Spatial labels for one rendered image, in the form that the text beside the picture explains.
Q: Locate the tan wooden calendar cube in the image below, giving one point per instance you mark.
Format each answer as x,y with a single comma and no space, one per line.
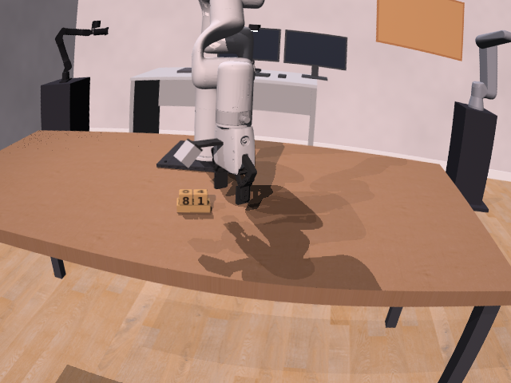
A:
200,197
185,197

